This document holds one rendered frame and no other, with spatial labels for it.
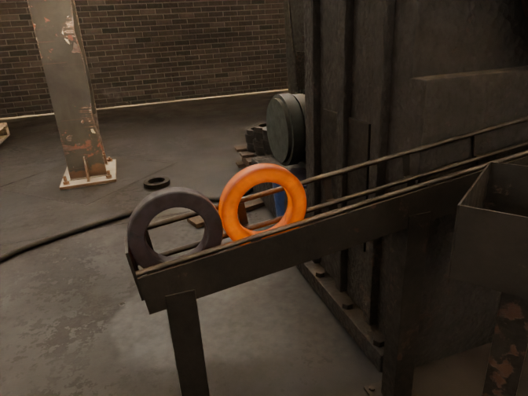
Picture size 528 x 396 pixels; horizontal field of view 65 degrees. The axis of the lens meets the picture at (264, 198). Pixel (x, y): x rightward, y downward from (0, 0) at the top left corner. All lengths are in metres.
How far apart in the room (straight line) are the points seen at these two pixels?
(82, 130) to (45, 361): 2.00
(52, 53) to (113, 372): 2.31
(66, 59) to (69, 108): 0.33
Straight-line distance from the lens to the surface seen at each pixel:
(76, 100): 3.30
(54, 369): 1.63
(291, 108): 2.11
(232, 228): 0.84
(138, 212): 0.80
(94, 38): 6.82
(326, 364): 1.44
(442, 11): 1.13
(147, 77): 6.85
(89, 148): 3.36
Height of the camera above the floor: 1.00
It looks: 22 degrees down
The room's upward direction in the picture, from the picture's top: 3 degrees counter-clockwise
